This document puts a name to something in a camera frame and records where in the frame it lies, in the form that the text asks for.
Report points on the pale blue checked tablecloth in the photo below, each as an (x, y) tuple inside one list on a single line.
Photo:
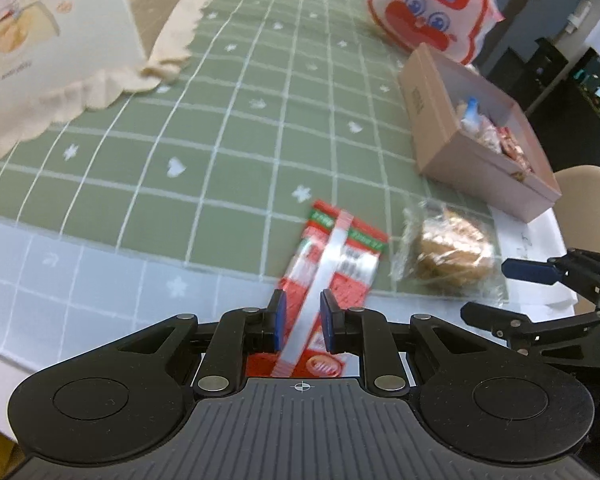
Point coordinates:
[(80, 285)]

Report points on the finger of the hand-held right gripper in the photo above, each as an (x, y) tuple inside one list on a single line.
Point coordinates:
[(530, 271), (500, 321)]

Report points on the blue snack packet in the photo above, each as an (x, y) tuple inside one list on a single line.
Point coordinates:
[(471, 112)]

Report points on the clear biscuit packet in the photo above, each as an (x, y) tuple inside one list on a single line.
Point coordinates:
[(450, 255)]

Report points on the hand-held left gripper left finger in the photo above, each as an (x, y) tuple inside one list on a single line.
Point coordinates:
[(280, 321)]

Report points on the dark office equipment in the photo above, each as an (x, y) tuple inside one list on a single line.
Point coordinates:
[(550, 65)]

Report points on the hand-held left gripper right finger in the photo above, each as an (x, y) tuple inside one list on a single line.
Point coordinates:
[(327, 321)]

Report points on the pink cardboard box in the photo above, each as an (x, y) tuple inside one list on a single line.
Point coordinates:
[(445, 130)]

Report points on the cream illustrated cloth bag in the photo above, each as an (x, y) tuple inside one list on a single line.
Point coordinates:
[(180, 30)]

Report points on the green checked tablecloth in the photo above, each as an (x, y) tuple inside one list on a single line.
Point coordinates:
[(230, 110)]

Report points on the white wall socket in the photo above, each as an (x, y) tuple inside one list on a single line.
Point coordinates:
[(578, 16)]

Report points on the beige chair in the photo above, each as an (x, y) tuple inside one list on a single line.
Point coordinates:
[(587, 185)]

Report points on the red white snack packet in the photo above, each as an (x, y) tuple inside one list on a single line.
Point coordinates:
[(350, 265)]

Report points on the white printed box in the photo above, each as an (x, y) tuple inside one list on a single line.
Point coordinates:
[(55, 40)]

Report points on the white red cartoon bag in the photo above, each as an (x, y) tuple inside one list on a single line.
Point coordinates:
[(430, 5)]

